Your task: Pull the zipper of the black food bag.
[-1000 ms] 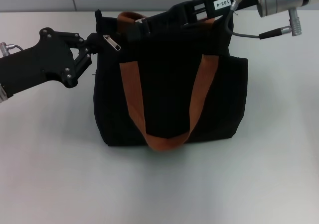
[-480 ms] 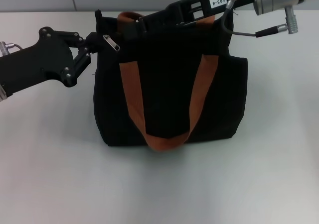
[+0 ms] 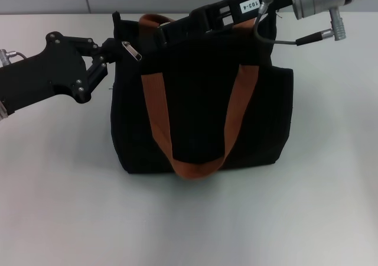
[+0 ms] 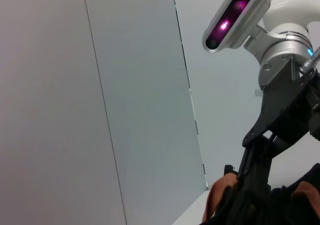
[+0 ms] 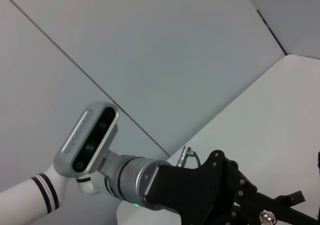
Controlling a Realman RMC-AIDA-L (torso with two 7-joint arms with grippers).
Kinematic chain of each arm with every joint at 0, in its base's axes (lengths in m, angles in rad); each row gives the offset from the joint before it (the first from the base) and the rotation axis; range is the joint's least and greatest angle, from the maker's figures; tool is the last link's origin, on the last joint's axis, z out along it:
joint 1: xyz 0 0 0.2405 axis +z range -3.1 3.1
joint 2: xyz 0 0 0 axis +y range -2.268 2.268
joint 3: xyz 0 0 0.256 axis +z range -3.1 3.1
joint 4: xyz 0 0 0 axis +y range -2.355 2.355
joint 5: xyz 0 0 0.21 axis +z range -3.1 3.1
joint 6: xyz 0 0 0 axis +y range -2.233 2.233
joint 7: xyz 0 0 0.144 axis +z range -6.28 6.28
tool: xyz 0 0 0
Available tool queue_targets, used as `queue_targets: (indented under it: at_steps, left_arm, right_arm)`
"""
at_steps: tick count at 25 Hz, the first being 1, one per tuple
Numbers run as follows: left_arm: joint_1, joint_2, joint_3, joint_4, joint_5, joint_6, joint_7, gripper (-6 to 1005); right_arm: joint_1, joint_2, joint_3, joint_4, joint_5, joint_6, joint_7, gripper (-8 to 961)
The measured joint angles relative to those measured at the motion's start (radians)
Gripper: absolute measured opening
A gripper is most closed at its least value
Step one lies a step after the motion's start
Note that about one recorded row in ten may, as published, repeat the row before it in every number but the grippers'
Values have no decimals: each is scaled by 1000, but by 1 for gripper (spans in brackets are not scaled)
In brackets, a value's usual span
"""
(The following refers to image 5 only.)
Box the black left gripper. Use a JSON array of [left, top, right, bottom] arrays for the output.
[[144, 149, 306, 225]]

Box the silver zipper pull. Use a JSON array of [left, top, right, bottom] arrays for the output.
[[259, 209, 276, 225]]

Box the grey left gripper cable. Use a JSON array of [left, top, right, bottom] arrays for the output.
[[175, 145, 202, 169]]

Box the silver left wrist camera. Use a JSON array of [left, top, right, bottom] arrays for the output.
[[53, 101, 120, 180]]

